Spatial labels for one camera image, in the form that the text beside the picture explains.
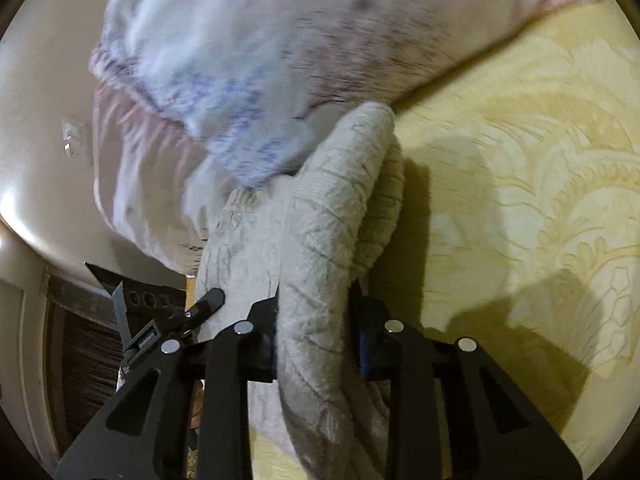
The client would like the grey cable-knit sweater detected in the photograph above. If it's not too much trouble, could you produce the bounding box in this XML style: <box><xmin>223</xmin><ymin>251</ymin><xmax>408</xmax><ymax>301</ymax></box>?
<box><xmin>195</xmin><ymin>103</ymin><xmax>405</xmax><ymax>479</ymax></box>

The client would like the wooden headboard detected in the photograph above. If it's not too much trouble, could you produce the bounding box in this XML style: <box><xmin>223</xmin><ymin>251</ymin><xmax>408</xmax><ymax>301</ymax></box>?
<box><xmin>1</xmin><ymin>226</ymin><xmax>122</xmax><ymax>471</ymax></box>

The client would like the pink floral left pillow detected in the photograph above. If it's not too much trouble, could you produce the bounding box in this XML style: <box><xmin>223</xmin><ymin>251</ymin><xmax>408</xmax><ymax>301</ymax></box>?
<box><xmin>91</xmin><ymin>79</ymin><xmax>302</xmax><ymax>276</ymax></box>

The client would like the yellow patterned bedspread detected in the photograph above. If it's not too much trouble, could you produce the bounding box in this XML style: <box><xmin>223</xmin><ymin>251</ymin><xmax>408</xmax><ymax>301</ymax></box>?
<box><xmin>184</xmin><ymin>0</ymin><xmax>640</xmax><ymax>480</ymax></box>

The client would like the blue floral right pillow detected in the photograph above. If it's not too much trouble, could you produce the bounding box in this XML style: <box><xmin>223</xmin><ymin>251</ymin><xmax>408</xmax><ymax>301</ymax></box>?
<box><xmin>90</xmin><ymin>0</ymin><xmax>588</xmax><ymax>188</ymax></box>

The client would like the white wall switch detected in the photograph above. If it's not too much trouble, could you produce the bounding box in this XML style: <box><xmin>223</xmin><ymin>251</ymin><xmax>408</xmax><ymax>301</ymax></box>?
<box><xmin>61</xmin><ymin>118</ymin><xmax>92</xmax><ymax>165</ymax></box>

